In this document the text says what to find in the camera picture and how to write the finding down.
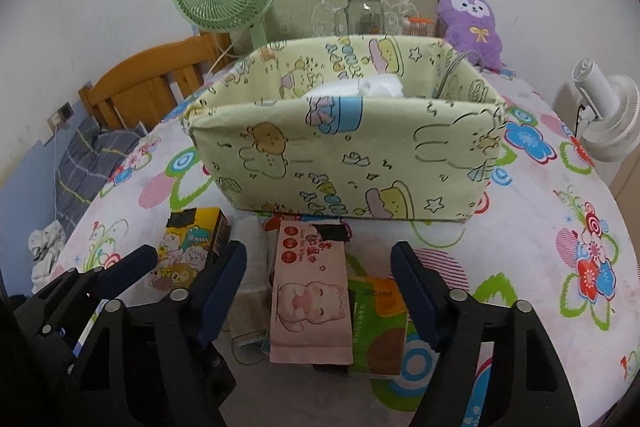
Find glass handled jar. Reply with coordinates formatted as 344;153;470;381
332;0;385;36

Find small orange-lid jar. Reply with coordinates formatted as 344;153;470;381
402;14;435;38

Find yellow printed fabric storage box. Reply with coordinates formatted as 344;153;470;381
181;34;507;225

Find white crumpled cloth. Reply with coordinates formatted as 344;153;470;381
27;221;68;293

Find white standing fan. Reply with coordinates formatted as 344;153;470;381
570;59;640;164

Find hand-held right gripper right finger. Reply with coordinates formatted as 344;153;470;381
391;241;576;427

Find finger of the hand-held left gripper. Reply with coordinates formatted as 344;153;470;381
197;344;237;415
82;244;160;295

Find cartoon printed tissue pack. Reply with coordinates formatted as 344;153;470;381
150;207;232;295

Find small black item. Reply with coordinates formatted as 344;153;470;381
312;221;353;244

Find plaid bedding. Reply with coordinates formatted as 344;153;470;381
52;117;151;228

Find green orange packet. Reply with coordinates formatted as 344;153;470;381
345;274;413;380

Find wall socket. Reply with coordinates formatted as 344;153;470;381
46;103;75;130

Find purple plush bunny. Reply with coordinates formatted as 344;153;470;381
430;0;506;72

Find pink tissue packet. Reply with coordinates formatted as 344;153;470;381
269;219;354;365

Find white charging cable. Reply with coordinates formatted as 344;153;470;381
49;122;63;228

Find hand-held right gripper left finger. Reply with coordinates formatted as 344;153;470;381
65;241;247;427

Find white cloth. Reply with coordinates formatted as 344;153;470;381
305;74;403;100
27;221;68;293

